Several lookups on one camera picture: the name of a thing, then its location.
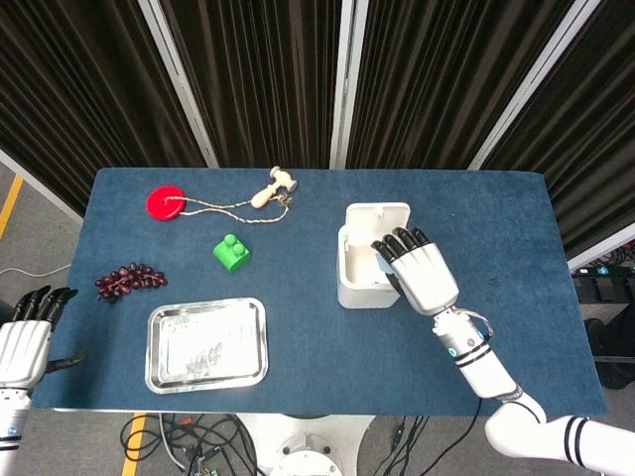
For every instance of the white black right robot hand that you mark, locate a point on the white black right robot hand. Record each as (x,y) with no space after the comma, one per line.
(424,275)

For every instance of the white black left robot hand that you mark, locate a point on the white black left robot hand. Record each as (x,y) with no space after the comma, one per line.
(22,347)

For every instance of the light blue cube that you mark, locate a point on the light blue cube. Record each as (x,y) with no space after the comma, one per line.
(383,264)

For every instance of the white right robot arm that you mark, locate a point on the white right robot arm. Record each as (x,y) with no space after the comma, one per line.
(488,372)

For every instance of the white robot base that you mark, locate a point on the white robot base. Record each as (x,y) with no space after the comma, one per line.
(307,446)

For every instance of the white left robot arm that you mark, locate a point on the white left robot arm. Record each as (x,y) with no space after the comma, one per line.
(12,416)

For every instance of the white open-lid plastic box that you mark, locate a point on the white open-lid plastic box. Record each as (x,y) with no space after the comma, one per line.
(364,292)

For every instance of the dark red grape bunch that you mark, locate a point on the dark red grape bunch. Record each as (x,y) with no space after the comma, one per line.
(124,282)

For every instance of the blue table cloth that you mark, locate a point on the blue table cloth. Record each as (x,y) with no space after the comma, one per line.
(307,347)

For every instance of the black power strip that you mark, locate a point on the black power strip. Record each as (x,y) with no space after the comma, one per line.
(602,282)

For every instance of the stainless steel tray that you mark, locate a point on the stainless steel tray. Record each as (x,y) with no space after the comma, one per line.
(206,347)

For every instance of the green two-stud toy block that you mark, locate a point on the green two-stud toy block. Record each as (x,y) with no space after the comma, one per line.
(230,255)

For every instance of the red round disc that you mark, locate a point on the red round disc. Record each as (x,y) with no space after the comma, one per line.
(161,205)

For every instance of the black pleated curtain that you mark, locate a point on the black pleated curtain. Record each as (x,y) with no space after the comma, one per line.
(273,74)

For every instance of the white partition base rail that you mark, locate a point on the white partition base rail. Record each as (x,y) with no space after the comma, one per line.
(600,253)
(44,191)

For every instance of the white partition post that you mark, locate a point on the white partition post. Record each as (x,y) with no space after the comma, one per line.
(181,89)
(531,89)
(347,84)

